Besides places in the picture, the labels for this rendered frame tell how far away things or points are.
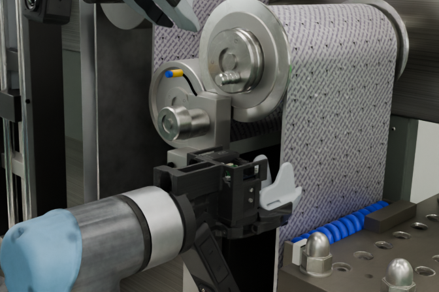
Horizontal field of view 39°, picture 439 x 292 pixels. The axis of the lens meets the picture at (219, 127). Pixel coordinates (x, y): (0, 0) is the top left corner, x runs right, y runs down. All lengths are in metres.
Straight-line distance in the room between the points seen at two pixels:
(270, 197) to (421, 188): 3.06
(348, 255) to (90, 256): 0.34
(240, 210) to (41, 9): 0.28
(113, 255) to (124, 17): 0.47
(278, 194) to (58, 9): 0.32
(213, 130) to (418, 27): 0.38
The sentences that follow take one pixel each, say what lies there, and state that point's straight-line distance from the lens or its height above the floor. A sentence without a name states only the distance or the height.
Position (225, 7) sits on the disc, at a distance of 0.75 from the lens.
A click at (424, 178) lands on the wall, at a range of 3.71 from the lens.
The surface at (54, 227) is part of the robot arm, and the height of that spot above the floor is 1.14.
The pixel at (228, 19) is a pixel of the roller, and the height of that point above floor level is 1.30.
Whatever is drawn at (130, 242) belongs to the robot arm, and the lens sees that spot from 0.55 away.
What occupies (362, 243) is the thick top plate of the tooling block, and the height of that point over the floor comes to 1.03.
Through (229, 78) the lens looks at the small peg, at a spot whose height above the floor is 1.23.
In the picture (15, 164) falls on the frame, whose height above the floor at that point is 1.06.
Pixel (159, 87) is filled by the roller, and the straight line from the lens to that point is 0.87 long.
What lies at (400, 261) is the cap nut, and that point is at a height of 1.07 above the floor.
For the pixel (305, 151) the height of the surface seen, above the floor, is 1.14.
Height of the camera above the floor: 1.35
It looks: 14 degrees down
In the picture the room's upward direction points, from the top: 2 degrees clockwise
